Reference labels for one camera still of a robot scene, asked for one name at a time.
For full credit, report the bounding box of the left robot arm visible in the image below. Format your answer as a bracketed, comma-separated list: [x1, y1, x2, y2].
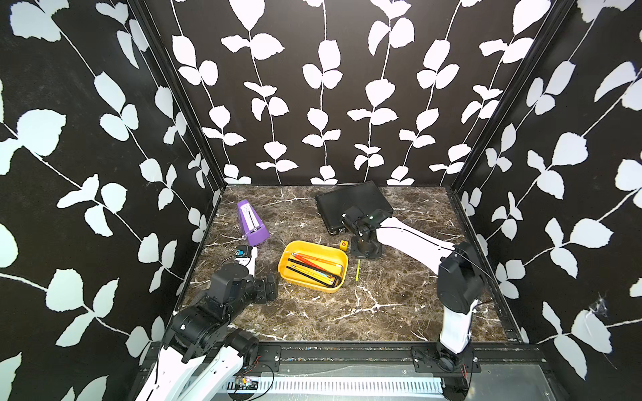
[129, 262, 279, 400]

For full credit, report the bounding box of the black metal case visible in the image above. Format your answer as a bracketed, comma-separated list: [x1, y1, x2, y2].
[314, 180, 394, 236]

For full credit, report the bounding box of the yellow-sleeved hex key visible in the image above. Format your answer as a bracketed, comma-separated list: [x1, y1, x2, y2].
[287, 265, 336, 287]

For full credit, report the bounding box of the yellow plastic storage tray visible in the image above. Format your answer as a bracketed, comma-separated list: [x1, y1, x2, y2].
[278, 241, 349, 293]

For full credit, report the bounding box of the orange-sleeved hex key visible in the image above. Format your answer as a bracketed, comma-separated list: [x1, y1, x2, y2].
[301, 254, 342, 266]

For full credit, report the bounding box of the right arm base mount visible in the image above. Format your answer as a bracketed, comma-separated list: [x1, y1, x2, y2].
[411, 343, 481, 377]

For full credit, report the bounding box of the purple metronome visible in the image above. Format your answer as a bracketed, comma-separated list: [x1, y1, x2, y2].
[237, 200, 270, 247]

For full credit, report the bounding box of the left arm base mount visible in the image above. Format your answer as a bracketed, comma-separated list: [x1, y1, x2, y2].
[239, 343, 282, 375]

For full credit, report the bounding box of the red-sleeved hex key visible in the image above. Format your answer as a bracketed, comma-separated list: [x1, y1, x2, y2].
[292, 254, 329, 273]

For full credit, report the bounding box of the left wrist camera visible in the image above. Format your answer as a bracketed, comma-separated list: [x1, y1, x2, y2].
[234, 245, 258, 276]

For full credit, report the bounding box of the green-sleeved hex key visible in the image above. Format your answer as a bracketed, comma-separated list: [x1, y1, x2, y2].
[354, 259, 362, 282]

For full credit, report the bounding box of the white slotted cable duct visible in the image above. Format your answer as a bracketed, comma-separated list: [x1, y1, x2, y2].
[218, 377, 444, 397]

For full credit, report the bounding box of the large black hex key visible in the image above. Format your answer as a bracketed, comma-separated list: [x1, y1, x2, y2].
[286, 266, 342, 288]

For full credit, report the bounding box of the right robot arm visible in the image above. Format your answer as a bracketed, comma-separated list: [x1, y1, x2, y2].
[341, 207, 485, 356]

